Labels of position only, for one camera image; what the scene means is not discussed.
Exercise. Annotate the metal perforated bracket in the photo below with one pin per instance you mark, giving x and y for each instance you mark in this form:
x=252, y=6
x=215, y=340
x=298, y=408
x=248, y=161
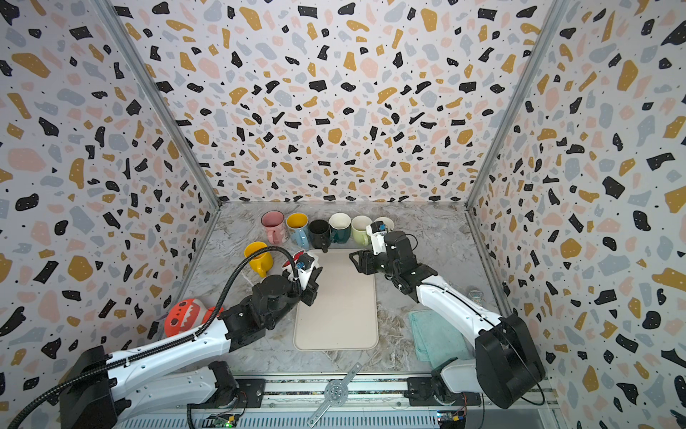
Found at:
x=335, y=394

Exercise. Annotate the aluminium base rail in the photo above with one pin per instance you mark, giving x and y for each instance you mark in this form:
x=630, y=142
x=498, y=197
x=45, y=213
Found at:
x=374, y=401

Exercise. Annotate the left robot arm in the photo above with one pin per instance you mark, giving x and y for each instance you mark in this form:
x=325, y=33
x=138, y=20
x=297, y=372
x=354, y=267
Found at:
x=104, y=389

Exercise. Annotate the red shark toy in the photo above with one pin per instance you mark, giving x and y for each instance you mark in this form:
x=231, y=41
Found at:
x=185, y=316

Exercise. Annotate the pink mug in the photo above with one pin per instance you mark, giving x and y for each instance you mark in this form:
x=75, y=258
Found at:
x=274, y=224

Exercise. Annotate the dark green mug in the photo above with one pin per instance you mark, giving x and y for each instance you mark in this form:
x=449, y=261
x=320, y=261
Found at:
x=340, y=228

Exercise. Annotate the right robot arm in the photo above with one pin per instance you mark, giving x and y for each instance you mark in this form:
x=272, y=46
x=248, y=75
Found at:
x=506, y=364

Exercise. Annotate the grey mug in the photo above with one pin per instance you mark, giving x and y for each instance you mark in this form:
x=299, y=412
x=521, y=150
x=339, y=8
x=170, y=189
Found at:
x=390, y=226

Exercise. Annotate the black mug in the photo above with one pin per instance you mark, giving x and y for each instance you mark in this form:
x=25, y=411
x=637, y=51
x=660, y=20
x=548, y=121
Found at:
x=319, y=234

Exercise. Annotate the glitter filled glass tube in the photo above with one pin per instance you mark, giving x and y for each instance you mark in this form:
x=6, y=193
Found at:
x=476, y=296

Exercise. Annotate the beige plastic tray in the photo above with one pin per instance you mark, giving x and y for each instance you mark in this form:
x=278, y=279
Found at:
x=344, y=313

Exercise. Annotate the light green cloth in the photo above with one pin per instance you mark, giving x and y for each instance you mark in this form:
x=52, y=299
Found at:
x=436, y=340

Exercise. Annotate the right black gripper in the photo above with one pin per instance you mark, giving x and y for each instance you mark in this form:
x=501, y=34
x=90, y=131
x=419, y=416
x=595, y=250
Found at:
x=369, y=261

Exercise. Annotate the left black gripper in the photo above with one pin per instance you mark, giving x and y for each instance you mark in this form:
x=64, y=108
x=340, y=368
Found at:
x=310, y=284

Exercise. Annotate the white mug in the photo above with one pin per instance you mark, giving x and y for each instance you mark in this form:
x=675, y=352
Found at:
x=292, y=265

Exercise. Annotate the light green mug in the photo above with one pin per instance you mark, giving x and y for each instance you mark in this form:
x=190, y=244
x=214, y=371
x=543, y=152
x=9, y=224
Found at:
x=359, y=230

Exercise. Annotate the blue butterfly mug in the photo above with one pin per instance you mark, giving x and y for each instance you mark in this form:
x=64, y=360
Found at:
x=298, y=229

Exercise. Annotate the yellow mug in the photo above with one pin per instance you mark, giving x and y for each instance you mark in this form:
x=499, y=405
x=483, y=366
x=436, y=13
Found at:
x=260, y=264

